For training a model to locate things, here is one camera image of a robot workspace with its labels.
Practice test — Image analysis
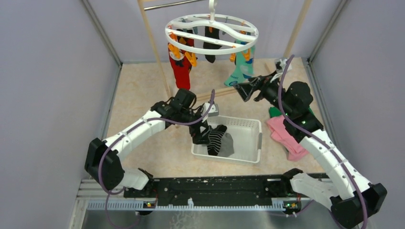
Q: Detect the pink cloth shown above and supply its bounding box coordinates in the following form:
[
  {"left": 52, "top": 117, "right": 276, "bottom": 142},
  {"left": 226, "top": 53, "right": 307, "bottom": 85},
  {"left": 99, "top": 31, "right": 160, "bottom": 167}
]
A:
[{"left": 266, "top": 116, "right": 309, "bottom": 162}]

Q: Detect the wooden drying rack frame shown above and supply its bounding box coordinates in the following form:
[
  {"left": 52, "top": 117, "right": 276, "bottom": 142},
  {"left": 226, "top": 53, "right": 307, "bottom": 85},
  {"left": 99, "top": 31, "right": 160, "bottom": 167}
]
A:
[{"left": 138, "top": 0, "right": 312, "bottom": 96}]

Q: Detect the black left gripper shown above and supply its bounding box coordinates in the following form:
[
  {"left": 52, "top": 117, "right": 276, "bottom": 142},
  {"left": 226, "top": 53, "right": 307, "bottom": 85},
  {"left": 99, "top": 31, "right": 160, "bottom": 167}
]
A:
[{"left": 179, "top": 107, "right": 212, "bottom": 145}]

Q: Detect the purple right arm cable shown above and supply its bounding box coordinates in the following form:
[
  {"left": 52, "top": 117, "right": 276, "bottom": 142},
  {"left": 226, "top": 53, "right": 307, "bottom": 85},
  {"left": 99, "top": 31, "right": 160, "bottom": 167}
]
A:
[{"left": 277, "top": 54, "right": 369, "bottom": 229}]

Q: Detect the red sock with cat face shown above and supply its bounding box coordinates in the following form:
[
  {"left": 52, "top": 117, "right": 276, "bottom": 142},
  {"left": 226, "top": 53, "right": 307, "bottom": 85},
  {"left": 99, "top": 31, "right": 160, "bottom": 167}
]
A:
[{"left": 168, "top": 36, "right": 194, "bottom": 90}]

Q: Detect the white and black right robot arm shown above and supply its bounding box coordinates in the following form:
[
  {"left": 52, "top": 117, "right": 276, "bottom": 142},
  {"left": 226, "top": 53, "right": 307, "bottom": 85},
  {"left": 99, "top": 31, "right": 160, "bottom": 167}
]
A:
[{"left": 234, "top": 76, "right": 387, "bottom": 229}]

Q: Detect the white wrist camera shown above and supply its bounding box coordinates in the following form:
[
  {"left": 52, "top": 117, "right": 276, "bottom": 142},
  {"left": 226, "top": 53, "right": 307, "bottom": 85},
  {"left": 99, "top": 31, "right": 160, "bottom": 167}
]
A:
[
  {"left": 202, "top": 103, "right": 219, "bottom": 117},
  {"left": 270, "top": 58, "right": 288, "bottom": 83}
]

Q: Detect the white perforated plastic basket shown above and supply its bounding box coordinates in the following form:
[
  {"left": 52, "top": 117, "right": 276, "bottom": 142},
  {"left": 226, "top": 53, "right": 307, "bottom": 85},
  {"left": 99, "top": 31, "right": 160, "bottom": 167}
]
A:
[{"left": 191, "top": 115, "right": 263, "bottom": 165}]

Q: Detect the green cloth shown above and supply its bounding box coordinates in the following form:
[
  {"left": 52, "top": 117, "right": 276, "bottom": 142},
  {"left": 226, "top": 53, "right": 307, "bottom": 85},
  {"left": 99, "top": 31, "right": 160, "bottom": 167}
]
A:
[{"left": 268, "top": 107, "right": 315, "bottom": 120}]

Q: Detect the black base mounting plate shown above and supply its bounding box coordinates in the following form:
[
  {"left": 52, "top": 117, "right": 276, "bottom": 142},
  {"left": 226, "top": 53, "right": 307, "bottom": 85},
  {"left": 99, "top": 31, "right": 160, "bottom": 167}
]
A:
[{"left": 124, "top": 175, "right": 309, "bottom": 217}]

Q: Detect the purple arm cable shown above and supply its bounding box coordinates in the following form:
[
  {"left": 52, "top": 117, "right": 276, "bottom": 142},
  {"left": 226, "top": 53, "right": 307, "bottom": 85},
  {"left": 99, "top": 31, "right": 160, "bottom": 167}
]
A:
[
  {"left": 97, "top": 89, "right": 216, "bottom": 229},
  {"left": 277, "top": 54, "right": 369, "bottom": 229}
]

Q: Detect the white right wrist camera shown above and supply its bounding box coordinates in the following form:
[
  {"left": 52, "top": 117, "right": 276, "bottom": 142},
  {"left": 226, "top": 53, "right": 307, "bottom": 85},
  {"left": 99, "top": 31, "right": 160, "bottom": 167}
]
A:
[{"left": 270, "top": 58, "right": 288, "bottom": 83}]

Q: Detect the grey sock with black stripes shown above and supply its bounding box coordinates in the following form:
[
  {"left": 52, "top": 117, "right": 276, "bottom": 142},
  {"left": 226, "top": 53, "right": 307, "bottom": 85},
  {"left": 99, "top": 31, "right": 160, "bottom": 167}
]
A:
[{"left": 218, "top": 133, "right": 234, "bottom": 157}]

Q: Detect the aluminium rail frame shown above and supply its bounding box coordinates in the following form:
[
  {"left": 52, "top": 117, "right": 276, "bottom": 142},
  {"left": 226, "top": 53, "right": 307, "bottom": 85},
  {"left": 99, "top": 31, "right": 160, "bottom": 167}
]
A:
[{"left": 66, "top": 177, "right": 377, "bottom": 229}]

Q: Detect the white slotted cable duct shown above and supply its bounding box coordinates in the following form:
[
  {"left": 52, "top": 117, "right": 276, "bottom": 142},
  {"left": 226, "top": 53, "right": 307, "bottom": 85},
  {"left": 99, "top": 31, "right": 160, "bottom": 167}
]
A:
[{"left": 86, "top": 199, "right": 286, "bottom": 211}]

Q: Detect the teal patterned sock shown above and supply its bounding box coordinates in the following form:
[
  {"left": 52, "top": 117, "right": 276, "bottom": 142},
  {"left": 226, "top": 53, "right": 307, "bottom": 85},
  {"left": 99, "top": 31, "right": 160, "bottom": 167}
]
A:
[{"left": 224, "top": 45, "right": 256, "bottom": 87}]

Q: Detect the black white striped sock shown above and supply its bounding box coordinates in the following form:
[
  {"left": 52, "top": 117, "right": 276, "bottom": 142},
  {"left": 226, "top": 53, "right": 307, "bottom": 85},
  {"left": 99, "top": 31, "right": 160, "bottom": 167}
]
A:
[{"left": 207, "top": 125, "right": 227, "bottom": 156}]

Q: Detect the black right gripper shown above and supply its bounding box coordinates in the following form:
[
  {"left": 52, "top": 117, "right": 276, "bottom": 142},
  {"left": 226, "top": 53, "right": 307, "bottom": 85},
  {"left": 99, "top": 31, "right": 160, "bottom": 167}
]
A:
[{"left": 234, "top": 70, "right": 293, "bottom": 117}]

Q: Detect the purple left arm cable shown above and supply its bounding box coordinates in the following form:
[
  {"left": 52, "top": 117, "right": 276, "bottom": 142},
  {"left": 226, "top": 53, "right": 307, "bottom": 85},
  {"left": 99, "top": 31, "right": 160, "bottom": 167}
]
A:
[{"left": 97, "top": 89, "right": 216, "bottom": 229}]

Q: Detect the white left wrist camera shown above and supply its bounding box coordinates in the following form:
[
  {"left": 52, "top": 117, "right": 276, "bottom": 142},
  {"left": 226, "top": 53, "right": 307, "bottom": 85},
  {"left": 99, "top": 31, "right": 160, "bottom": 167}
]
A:
[{"left": 202, "top": 103, "right": 219, "bottom": 117}]

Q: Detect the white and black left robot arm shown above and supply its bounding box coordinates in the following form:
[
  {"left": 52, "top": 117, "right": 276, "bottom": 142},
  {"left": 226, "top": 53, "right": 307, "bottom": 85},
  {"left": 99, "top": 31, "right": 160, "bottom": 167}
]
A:
[{"left": 85, "top": 89, "right": 215, "bottom": 197}]

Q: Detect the white round sock hanger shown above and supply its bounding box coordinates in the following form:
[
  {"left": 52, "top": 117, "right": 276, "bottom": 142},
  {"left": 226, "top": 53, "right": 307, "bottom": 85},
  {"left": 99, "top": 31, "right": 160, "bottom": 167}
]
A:
[{"left": 164, "top": 0, "right": 258, "bottom": 55}]

